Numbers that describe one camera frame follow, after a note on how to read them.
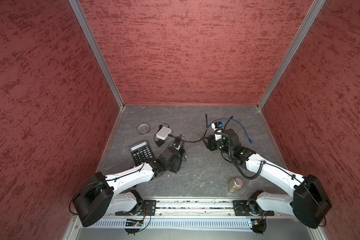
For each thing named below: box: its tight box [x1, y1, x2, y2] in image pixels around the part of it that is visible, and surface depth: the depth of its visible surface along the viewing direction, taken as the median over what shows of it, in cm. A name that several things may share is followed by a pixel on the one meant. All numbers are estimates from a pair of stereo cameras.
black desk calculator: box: [129, 140, 154, 166], surface depth 94 cm
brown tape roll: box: [137, 123, 150, 135], surface depth 109 cm
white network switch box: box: [156, 126, 172, 141], surface depth 102 cm
